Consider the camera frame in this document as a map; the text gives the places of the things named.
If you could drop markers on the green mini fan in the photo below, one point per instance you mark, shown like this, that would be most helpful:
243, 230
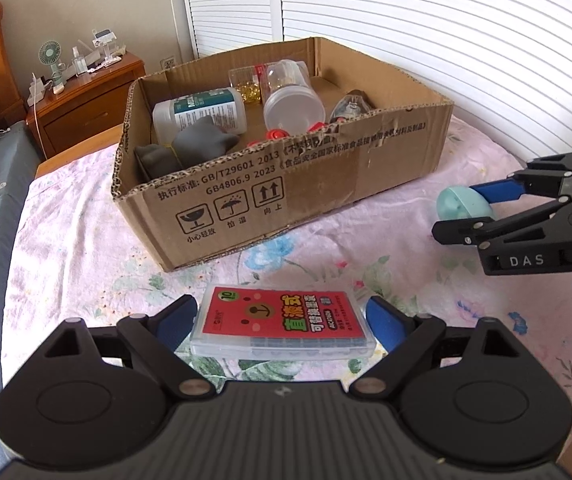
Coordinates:
48, 55

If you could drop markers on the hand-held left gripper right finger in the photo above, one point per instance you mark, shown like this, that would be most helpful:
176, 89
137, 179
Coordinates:
385, 322

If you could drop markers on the white power strip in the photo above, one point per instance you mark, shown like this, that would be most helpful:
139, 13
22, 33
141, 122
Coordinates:
38, 90

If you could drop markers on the clear case red label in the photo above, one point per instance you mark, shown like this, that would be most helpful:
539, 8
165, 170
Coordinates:
276, 320

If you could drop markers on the white louvred closet door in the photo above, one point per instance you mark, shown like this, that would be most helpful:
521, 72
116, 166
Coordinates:
231, 5
440, 35

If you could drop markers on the clear spray bottle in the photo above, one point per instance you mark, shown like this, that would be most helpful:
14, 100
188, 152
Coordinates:
78, 62

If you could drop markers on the wooden bed frame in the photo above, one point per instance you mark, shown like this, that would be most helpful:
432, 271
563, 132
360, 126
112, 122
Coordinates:
76, 157

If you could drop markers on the teal egg-shaped container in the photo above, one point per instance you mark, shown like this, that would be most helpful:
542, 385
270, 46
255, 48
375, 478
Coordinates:
458, 205

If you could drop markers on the red plastic piece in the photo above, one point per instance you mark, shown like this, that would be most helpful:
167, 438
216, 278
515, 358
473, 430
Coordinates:
317, 127
276, 135

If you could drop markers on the white wall socket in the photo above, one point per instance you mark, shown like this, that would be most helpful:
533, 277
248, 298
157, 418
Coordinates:
168, 63

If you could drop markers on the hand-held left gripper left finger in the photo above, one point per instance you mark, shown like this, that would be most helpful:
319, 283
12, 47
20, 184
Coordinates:
173, 322

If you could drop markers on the wooden nightstand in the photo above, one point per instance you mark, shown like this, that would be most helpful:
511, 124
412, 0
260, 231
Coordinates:
86, 115

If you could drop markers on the clear plastic wrapper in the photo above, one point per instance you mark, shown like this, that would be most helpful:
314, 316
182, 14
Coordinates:
350, 105

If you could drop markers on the cardboard box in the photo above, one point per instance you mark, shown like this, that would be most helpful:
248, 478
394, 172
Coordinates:
316, 175

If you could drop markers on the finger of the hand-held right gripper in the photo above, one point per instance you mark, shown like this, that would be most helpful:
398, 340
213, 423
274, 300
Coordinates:
495, 191
458, 232

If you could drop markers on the clear capsule bottle silver cap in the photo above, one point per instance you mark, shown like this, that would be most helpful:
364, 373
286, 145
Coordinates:
248, 91

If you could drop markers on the clear plastic bottle white lid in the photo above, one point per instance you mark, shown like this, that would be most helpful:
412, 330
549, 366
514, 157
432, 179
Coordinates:
291, 105

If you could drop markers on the clear acrylic stand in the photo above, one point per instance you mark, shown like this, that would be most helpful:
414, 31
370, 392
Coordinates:
106, 42

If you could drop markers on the white bottle green label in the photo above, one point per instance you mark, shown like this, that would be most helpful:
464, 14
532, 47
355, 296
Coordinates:
201, 110

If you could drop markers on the grey cloth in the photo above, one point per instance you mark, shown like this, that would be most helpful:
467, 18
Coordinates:
201, 140

